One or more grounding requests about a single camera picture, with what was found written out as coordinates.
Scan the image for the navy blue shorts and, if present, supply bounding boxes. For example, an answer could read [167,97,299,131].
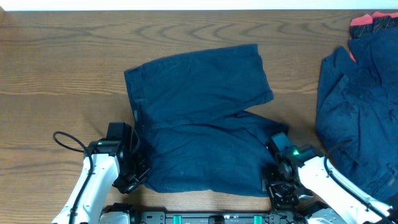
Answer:
[124,44,289,197]

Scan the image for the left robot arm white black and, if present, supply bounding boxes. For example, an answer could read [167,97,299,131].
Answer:
[52,139,150,224]

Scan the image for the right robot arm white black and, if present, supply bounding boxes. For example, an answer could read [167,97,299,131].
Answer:
[264,141,397,223]

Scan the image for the pile of navy clothes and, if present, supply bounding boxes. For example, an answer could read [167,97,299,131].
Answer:
[316,28,397,201]

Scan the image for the black mounting rail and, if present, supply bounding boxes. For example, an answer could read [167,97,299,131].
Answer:
[99,202,345,224]

